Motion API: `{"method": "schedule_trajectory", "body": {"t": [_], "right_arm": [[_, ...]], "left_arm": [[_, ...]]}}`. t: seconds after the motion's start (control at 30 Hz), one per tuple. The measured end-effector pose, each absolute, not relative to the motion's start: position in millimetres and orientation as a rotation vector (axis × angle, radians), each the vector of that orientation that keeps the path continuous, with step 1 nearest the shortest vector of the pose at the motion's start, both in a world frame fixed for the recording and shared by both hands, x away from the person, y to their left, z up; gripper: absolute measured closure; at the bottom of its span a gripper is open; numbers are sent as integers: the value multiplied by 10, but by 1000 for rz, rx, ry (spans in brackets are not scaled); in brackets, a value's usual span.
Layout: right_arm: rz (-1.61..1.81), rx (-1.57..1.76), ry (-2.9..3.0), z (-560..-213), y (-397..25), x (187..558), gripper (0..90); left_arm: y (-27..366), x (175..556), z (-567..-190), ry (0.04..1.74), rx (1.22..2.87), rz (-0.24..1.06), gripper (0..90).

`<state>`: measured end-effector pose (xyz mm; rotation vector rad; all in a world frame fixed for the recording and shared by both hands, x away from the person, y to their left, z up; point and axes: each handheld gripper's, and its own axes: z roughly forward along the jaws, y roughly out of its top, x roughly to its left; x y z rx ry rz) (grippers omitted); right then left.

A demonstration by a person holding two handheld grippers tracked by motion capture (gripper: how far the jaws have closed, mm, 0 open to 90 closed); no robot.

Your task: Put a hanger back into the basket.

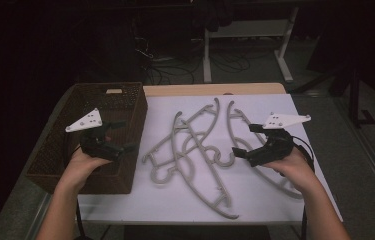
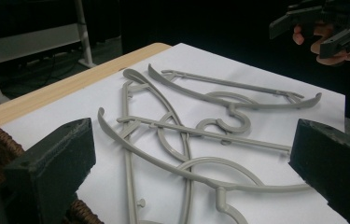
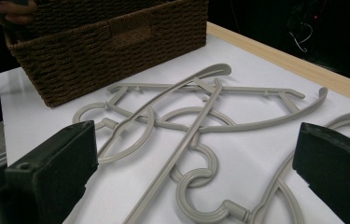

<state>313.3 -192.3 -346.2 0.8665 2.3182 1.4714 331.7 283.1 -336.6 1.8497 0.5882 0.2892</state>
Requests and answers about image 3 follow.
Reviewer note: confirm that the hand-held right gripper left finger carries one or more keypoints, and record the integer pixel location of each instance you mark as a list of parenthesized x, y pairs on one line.
[(54, 174)]

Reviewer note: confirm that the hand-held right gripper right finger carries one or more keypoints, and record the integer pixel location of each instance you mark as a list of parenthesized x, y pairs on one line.
[(337, 168)]

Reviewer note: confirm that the grey plastic clothes hanger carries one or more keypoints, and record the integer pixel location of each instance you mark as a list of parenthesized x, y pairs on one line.
[(194, 214), (175, 155), (256, 125)]

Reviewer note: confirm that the brown woven basket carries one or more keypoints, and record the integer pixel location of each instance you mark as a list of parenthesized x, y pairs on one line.
[(101, 62)]

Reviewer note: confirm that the white table cover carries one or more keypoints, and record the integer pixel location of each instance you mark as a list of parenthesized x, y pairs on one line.
[(241, 149)]

